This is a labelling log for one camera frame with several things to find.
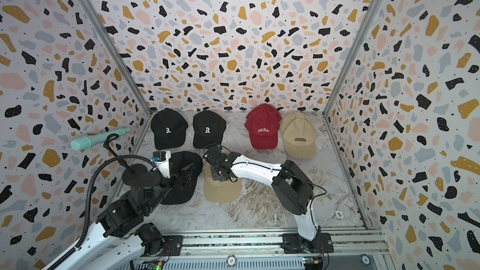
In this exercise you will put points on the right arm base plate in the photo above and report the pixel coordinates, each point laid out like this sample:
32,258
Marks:
295,244

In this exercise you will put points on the black cap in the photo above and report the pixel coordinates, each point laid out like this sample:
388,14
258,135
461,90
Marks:
209,128
185,167
169,129

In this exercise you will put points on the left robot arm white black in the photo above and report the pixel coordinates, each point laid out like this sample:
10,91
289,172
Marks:
120,235

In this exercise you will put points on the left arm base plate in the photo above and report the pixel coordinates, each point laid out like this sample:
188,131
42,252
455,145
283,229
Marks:
172,245

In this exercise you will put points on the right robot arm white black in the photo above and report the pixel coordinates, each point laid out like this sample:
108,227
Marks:
292,187

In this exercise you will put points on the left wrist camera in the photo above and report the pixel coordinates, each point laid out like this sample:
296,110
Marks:
161,159

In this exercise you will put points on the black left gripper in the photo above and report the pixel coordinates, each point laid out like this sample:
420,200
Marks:
187,170

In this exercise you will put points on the red cap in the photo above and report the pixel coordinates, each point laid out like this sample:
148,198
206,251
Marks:
263,124

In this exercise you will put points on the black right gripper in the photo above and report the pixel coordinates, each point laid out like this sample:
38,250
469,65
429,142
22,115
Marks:
214,174

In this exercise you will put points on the beige cap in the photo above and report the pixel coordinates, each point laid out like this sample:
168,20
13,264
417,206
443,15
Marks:
220,191
285,122
300,140

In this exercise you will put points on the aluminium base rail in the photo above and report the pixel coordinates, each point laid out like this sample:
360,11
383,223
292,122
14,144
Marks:
260,249

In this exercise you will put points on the mint green microphone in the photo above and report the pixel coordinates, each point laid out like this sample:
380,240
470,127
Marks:
87,142

